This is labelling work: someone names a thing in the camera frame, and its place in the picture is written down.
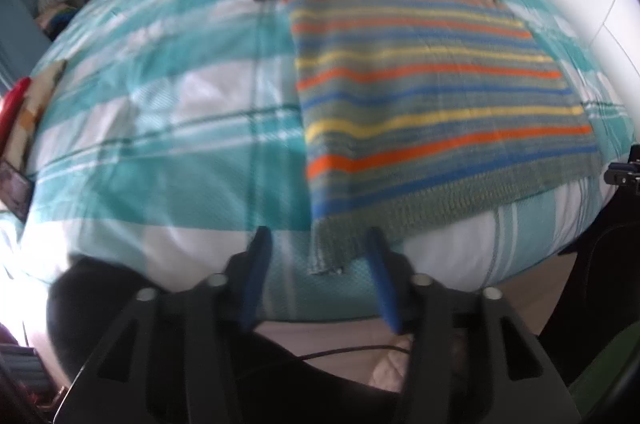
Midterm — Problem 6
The red folded garment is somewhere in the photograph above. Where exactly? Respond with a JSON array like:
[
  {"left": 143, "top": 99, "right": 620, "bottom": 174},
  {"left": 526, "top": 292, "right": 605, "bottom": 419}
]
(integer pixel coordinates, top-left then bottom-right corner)
[{"left": 0, "top": 77, "right": 32, "bottom": 152}]

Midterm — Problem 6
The smartphone with lit screen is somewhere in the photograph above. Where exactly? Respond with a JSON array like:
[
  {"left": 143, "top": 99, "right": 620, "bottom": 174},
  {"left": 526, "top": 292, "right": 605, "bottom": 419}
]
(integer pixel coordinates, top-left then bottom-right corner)
[{"left": 0, "top": 160, "right": 35, "bottom": 223}]

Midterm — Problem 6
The patterned folded cloth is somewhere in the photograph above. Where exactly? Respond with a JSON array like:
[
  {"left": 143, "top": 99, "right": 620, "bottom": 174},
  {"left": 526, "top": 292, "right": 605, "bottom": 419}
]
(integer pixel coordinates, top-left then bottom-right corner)
[{"left": 2, "top": 59, "right": 67, "bottom": 172}]

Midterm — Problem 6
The teal curtain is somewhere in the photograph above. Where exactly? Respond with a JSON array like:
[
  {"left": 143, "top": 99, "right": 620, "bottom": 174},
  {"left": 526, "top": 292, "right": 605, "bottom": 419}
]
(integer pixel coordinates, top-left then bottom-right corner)
[{"left": 1, "top": 0, "right": 51, "bottom": 95}]

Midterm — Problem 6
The black cable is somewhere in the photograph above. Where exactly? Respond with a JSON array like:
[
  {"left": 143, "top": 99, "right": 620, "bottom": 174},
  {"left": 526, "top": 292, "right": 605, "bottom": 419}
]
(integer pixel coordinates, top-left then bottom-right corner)
[{"left": 299, "top": 342, "right": 412, "bottom": 362}]

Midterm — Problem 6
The striped knit sweater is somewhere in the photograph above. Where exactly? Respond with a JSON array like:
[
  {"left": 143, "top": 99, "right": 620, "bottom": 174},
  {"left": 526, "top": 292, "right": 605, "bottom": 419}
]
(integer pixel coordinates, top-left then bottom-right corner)
[{"left": 257, "top": 0, "right": 602, "bottom": 274}]

